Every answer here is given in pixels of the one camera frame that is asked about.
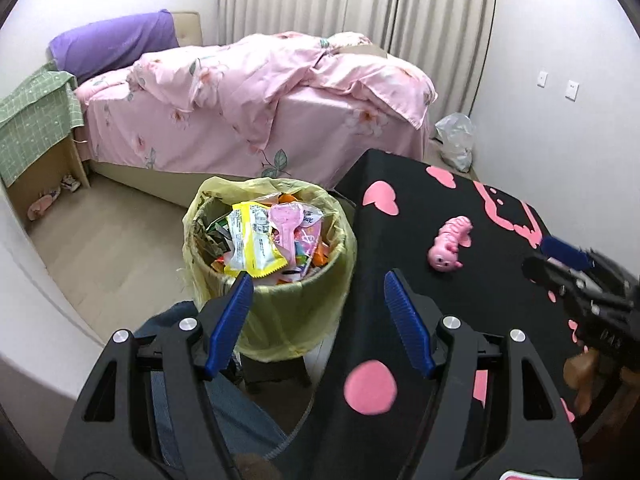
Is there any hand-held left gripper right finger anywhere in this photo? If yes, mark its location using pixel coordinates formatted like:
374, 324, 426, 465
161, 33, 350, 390
383, 269, 583, 480

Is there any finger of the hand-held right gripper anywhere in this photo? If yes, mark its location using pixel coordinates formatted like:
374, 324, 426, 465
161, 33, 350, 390
540, 236, 599, 271
522, 255, 592, 307

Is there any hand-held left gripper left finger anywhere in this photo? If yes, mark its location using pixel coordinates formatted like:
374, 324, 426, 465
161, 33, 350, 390
55, 271, 255, 480

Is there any round trash bin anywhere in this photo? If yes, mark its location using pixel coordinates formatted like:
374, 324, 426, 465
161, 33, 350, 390
185, 180, 358, 361

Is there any yellow white food packet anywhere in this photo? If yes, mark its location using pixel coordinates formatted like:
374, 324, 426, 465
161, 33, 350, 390
223, 201, 290, 279

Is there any pile of snack wrappers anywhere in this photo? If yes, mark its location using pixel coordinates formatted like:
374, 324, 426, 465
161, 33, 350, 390
195, 187, 346, 283

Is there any pink lollipop packet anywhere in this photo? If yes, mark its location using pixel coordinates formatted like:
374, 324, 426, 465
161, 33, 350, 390
269, 201, 323, 248

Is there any person's right hand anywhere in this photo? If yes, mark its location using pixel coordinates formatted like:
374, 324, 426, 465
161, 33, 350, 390
562, 347, 603, 418

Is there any black tablecloth with pink hearts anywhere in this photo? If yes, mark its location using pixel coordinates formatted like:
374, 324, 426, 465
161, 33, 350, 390
285, 148, 598, 480

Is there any pink caterpillar toy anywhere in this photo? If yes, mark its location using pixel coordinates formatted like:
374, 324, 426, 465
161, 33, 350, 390
426, 216, 473, 272

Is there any person's leg in jeans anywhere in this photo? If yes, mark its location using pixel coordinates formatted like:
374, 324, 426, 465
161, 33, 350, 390
134, 300, 301, 480

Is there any white plastic bag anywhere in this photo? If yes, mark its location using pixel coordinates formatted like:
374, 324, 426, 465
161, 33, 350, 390
434, 112, 476, 173

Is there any bed with pink sheet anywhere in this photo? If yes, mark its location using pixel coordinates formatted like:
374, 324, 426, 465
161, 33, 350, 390
47, 10, 438, 211

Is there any white wardrobe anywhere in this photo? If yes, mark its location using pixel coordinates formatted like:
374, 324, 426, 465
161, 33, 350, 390
0, 180, 108, 402

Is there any pink slipper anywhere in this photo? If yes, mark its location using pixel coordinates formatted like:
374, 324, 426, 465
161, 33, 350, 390
27, 187, 62, 220

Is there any wooden nightstand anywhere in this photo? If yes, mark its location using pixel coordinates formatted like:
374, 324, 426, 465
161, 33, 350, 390
7, 135, 92, 222

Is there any pink floral duvet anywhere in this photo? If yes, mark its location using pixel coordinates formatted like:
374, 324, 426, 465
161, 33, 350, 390
127, 31, 438, 153

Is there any green checkered cloth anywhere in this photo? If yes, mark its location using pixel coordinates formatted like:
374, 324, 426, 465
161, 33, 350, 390
0, 69, 83, 186

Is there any purple pillow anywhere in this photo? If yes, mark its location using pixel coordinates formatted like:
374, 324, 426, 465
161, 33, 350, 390
48, 9, 177, 80

